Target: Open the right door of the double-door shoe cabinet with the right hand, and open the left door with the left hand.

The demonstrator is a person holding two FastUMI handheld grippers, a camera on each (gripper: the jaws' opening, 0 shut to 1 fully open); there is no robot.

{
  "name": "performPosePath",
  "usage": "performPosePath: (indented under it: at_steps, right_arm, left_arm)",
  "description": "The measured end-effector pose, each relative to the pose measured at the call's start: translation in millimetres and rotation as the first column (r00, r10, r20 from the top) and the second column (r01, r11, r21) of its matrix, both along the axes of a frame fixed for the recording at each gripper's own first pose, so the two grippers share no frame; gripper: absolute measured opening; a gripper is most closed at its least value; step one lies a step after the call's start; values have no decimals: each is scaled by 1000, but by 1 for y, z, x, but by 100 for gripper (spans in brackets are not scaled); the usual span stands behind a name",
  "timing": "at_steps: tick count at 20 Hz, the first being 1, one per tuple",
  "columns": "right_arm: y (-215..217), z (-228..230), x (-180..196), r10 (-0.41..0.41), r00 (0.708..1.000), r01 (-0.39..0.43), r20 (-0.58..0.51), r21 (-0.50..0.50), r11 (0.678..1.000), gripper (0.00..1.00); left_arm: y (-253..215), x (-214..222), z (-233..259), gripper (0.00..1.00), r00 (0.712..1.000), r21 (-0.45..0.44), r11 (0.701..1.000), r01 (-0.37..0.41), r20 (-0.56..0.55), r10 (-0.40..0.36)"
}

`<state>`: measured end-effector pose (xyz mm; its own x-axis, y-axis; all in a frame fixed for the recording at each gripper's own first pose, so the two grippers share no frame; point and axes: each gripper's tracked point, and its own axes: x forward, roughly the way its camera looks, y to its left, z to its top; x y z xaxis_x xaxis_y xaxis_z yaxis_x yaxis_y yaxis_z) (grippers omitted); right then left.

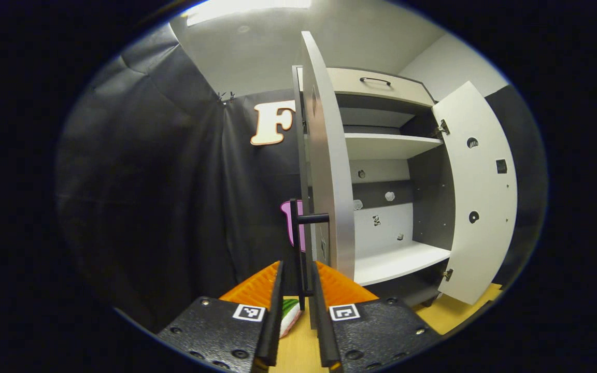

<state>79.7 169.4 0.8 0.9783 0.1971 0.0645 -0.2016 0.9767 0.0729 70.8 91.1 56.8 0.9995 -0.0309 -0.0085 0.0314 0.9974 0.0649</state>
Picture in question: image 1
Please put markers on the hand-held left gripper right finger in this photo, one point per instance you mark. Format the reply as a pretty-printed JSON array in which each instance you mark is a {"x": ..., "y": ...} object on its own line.
[{"x": 376, "y": 331}]

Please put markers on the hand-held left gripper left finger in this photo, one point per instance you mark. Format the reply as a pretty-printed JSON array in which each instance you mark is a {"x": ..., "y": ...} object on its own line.
[{"x": 226, "y": 331}]

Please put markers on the beige double-door shoe cabinet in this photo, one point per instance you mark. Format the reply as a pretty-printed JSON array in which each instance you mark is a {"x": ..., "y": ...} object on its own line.
[{"x": 433, "y": 197}]

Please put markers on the shoe cabinet door camera sticker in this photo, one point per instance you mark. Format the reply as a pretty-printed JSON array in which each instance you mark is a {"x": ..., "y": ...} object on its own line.
[{"x": 329, "y": 181}]

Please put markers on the shoe cabinet door bird sticker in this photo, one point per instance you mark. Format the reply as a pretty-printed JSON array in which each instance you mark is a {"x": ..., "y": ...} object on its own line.
[{"x": 480, "y": 191}]

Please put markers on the white cabinet shelf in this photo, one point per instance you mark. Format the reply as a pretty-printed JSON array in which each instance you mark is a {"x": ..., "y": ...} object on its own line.
[
  {"x": 397, "y": 261},
  {"x": 386, "y": 146}
]

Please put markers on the green pink watermelon toy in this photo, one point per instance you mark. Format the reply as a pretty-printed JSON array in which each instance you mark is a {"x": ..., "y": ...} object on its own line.
[{"x": 289, "y": 317}]

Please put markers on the black backdrop cloth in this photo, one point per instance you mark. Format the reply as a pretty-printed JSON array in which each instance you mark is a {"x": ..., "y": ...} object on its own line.
[{"x": 148, "y": 207}]

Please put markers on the black backdrop clip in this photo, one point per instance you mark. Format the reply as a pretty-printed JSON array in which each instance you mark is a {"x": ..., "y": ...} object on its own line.
[{"x": 226, "y": 98}]

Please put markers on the ceiling light panel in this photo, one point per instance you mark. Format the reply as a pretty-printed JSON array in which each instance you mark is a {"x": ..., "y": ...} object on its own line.
[{"x": 246, "y": 8}]

